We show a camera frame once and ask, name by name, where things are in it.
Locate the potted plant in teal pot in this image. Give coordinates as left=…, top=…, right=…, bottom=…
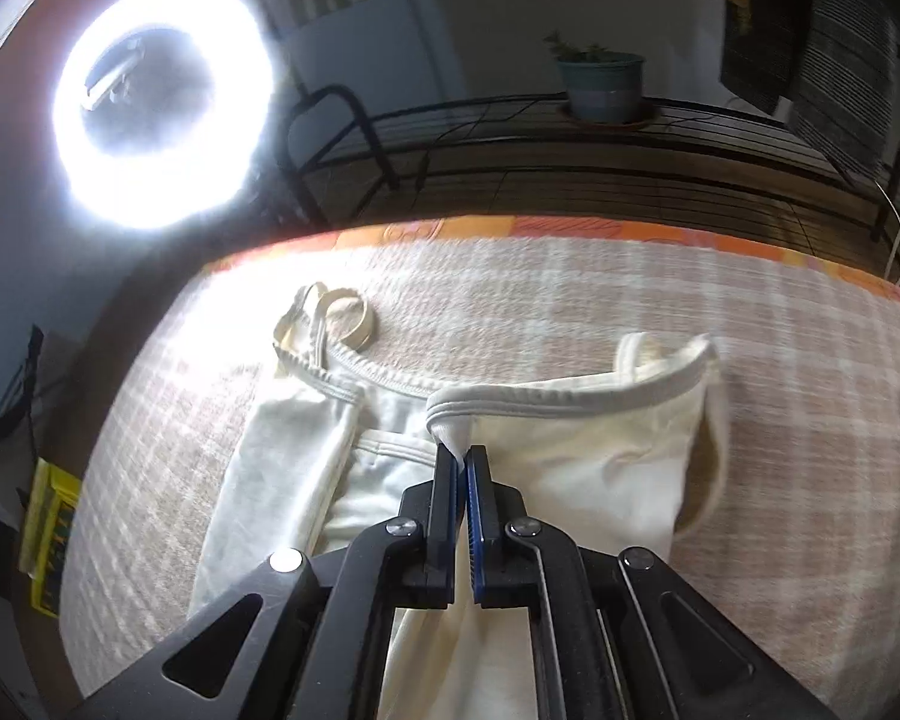
left=544, top=31, right=647, bottom=125

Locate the cream sleeveless undershirt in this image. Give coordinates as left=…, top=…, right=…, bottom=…
left=189, top=282, right=723, bottom=720

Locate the dark striped hanging cloth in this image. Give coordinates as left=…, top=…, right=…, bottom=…
left=720, top=0, right=900, bottom=172

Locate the ring light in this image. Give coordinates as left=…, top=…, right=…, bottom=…
left=51, top=0, right=275, bottom=232

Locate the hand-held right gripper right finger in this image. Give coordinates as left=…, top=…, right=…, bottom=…
left=463, top=445, right=841, bottom=720

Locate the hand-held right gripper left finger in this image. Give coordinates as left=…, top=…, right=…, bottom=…
left=67, top=444, right=462, bottom=720

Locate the orange patterned bed sheet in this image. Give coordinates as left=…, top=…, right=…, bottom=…
left=187, top=214, right=900, bottom=316

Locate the black metal rack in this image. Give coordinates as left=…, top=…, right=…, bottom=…
left=276, top=84, right=900, bottom=271

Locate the yellow box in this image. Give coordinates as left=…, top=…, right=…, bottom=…
left=18, top=457, right=83, bottom=616

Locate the checked beige blanket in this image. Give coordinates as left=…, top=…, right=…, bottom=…
left=58, top=229, right=900, bottom=720

